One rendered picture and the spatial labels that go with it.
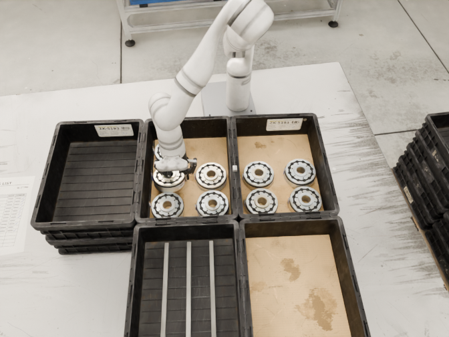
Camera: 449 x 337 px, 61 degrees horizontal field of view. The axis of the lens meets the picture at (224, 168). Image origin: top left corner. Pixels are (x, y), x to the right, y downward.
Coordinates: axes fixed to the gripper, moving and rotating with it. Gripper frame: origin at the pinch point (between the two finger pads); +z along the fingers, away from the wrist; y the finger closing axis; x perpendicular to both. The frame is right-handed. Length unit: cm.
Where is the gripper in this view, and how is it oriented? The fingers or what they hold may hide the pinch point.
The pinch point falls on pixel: (178, 176)
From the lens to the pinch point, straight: 125.2
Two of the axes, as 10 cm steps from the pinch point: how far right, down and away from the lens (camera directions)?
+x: 0.5, 8.2, -5.7
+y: -10.0, 0.5, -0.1
